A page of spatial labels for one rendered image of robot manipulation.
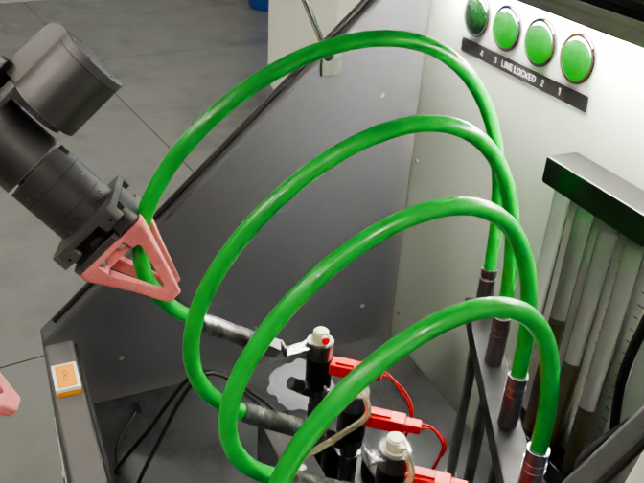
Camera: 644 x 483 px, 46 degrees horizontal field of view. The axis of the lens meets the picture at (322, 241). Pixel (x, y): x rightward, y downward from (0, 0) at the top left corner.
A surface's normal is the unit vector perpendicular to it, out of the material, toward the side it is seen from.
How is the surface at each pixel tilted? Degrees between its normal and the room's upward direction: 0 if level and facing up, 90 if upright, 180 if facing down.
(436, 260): 90
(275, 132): 90
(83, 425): 0
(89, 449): 0
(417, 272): 90
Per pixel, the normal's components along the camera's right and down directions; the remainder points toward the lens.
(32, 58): -0.20, -0.11
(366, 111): 0.40, 0.48
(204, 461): 0.05, -0.87
